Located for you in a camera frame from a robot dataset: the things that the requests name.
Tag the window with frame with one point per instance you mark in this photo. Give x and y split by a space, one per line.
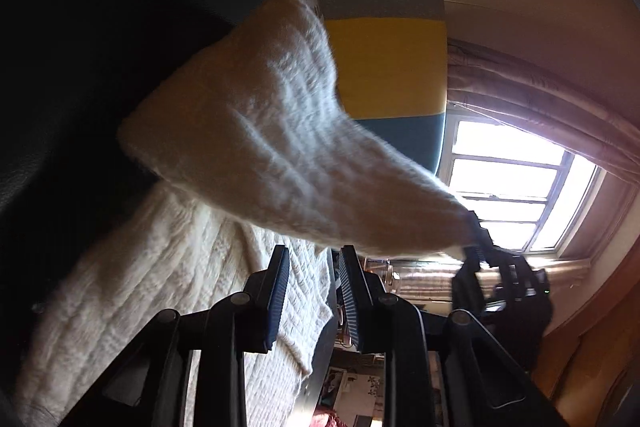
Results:
531 194

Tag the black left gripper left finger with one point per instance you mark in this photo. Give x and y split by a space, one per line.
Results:
183 365

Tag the cream knitted sweater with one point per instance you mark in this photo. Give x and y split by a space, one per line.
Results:
251 149

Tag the brown curtain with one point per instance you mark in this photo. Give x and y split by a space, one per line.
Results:
530 98

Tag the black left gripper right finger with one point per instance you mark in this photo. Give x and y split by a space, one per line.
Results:
442 370

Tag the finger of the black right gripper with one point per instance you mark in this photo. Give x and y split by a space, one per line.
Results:
473 256
481 236

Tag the grey yellow blue chair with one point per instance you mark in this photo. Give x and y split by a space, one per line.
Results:
391 59

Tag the black leather sofa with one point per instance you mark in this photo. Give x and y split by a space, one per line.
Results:
72 73

